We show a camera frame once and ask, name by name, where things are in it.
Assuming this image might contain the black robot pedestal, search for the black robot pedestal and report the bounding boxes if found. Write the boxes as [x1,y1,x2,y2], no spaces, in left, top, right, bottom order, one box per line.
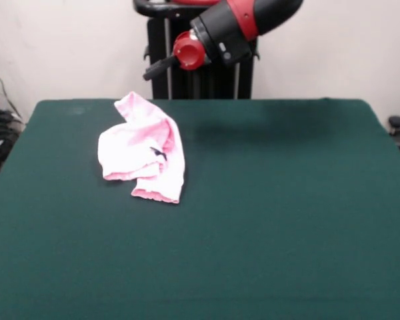
[132,0,261,100]

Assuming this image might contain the dark green table cloth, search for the dark green table cloth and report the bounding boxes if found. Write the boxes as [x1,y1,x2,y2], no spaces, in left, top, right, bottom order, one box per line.
[0,98,400,320]

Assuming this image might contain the pink garment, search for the pink garment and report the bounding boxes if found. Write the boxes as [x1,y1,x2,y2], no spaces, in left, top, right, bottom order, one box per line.
[97,91,187,205]

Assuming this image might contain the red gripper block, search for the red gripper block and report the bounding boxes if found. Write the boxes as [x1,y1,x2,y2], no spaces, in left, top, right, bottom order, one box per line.
[143,29,208,81]

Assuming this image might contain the black cable bundle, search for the black cable bundle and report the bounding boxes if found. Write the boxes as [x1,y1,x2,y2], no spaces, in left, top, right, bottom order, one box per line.
[0,108,25,136]

